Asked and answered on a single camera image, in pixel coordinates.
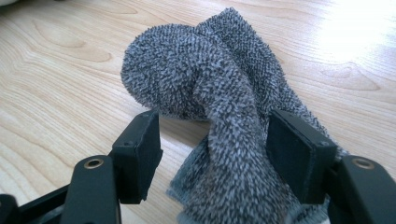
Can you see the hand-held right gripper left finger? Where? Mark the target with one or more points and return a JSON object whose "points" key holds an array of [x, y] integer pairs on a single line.
{"points": [[138, 155]]}

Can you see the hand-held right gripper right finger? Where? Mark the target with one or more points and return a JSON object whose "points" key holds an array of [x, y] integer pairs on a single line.
{"points": [[299, 155]]}

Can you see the grey fuzzy towel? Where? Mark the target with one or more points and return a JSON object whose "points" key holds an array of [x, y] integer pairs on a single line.
{"points": [[218, 77]]}

